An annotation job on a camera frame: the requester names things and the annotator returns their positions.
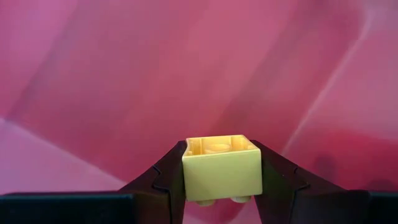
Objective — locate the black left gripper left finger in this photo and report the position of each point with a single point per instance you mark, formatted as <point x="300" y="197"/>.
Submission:
<point x="161" y="186"/>

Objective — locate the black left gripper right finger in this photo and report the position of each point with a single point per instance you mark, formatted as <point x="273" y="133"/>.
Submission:
<point x="289" y="193"/>

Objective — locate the pale yellow square brick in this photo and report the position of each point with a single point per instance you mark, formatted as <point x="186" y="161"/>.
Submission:
<point x="222" y="174"/>

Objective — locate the pink plastic bin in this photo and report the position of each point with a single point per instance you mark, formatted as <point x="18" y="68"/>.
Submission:
<point x="155" y="77"/>

